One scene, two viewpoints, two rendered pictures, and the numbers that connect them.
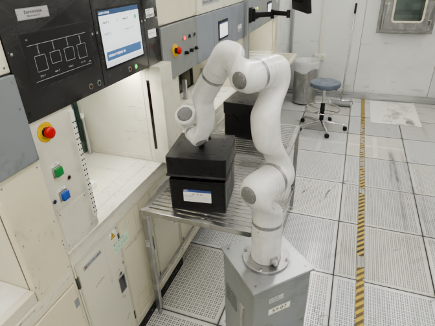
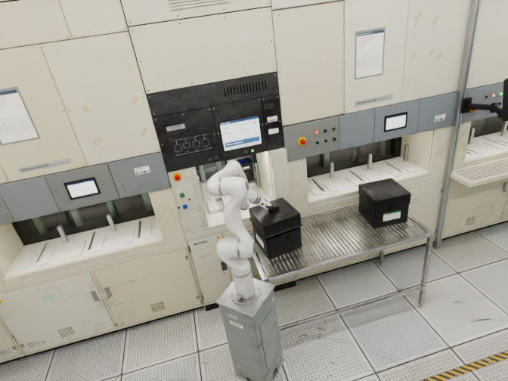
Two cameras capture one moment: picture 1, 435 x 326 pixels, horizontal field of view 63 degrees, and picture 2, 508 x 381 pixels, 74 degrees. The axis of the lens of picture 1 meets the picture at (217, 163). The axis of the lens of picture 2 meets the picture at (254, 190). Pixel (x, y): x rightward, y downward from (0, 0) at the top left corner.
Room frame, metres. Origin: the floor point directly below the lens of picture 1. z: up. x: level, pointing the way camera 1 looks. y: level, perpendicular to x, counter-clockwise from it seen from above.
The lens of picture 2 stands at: (0.39, -1.62, 2.33)
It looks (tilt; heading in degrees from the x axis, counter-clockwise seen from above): 28 degrees down; 59
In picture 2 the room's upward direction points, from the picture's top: 8 degrees counter-clockwise
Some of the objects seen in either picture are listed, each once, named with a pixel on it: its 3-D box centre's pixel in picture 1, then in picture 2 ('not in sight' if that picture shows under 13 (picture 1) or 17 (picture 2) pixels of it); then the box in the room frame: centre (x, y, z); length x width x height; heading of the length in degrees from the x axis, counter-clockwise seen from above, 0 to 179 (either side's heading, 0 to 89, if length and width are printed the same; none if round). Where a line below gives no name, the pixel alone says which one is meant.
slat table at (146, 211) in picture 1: (236, 208); (333, 270); (1.95, -0.12, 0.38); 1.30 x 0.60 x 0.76; 159
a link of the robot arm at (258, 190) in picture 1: (263, 198); (233, 255); (1.06, -0.16, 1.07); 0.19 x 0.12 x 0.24; 136
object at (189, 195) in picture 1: (204, 182); (276, 234); (1.55, 0.07, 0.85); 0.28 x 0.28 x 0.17; 77
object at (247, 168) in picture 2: not in sight; (239, 166); (1.82, 0.94, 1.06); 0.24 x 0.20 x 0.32; 160
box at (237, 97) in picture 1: (249, 114); (382, 202); (2.38, -0.24, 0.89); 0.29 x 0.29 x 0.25; 64
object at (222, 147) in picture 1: (202, 151); (274, 215); (1.55, 0.07, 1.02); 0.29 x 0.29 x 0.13; 77
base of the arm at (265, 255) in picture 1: (266, 239); (243, 282); (1.09, -0.18, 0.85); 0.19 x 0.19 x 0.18
